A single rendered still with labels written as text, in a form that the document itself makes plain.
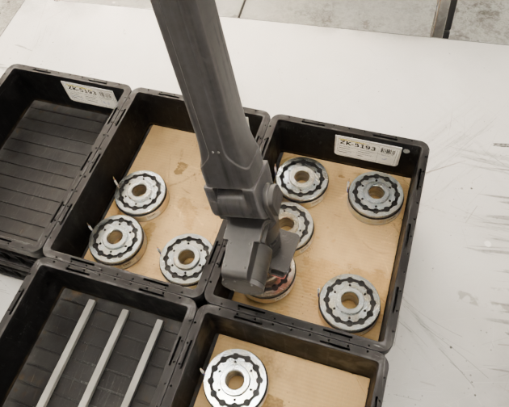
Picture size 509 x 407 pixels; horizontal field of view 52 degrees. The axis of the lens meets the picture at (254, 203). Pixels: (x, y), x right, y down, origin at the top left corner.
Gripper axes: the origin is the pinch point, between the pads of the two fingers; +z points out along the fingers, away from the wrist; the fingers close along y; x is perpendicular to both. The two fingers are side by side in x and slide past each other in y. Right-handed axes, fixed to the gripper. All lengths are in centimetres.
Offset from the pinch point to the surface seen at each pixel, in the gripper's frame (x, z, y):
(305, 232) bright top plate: 10.0, 5.1, 3.9
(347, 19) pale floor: 162, 101, -24
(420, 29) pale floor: 164, 100, 10
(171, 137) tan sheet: 23.9, 9.8, -31.0
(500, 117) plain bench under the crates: 61, 23, 36
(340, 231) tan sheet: 13.4, 8.0, 9.6
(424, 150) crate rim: 29.3, -1.3, 19.8
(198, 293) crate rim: -9.1, -2.9, -7.9
